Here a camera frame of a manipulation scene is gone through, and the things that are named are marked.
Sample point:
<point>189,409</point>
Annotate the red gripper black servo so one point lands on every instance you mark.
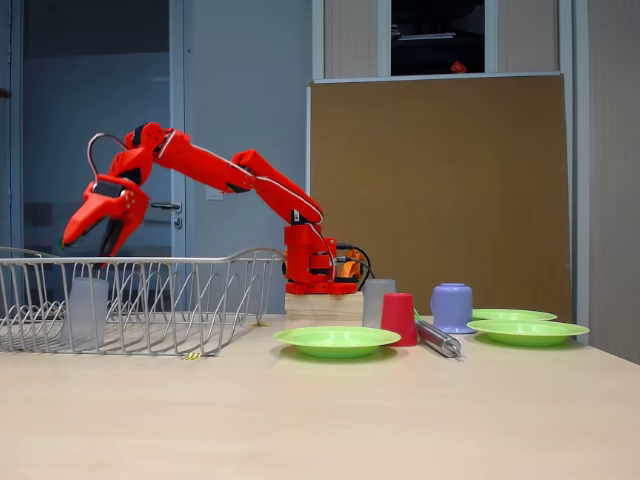
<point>104,201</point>

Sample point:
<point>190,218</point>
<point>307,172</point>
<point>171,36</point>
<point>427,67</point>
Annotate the translucent grey plastic cup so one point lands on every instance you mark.
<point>372,305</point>
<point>85,315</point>

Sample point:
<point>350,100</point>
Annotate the red plastic cup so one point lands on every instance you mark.
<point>398,320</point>

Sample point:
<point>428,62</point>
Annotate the purple plastic mug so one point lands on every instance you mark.
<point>452,307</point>

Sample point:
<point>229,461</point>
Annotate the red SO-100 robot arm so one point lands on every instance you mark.
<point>280,195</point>

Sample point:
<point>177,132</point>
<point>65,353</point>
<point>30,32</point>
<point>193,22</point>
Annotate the door lock plate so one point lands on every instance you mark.
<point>178,222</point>

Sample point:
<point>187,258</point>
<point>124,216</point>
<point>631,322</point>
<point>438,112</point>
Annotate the glass office door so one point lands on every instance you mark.
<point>100,75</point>

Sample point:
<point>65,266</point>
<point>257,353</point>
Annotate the wooden base block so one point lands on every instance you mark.
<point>320,306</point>

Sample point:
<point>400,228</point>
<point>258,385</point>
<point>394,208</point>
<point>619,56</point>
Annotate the orange plastic clamp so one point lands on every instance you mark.
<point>351,265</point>

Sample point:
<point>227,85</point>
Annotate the green plastic plate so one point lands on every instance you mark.
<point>515,315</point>
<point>530,332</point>
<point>335,342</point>

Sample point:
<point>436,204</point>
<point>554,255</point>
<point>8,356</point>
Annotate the brown cork board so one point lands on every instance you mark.
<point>450,175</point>

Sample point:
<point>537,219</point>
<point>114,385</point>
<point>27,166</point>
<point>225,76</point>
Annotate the small red tag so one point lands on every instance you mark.
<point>457,66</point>

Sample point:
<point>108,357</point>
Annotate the white light switch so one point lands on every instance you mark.
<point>215,197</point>

